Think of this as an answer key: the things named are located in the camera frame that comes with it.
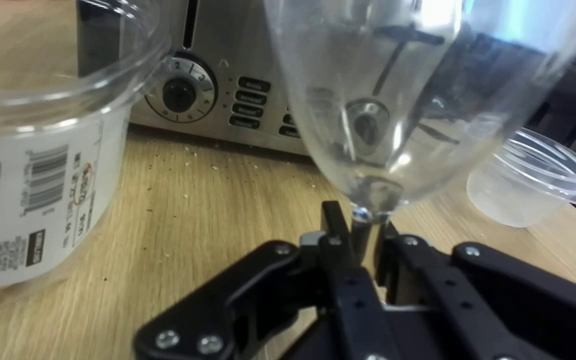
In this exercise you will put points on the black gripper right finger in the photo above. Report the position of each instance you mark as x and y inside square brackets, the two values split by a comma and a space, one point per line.
[488, 306]

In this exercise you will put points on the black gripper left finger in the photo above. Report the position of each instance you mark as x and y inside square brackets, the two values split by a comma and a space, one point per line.
[254, 301]

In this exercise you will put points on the clear wine glass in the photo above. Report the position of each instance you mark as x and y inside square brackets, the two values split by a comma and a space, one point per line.
[341, 81]

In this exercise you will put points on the clear plastic bowl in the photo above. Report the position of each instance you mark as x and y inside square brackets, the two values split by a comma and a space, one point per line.
[34, 187]

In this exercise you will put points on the small clear plastic cup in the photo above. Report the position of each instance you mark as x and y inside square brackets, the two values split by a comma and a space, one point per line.
[529, 182]

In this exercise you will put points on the black and silver toaster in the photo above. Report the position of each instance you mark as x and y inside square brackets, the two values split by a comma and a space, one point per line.
[235, 72]

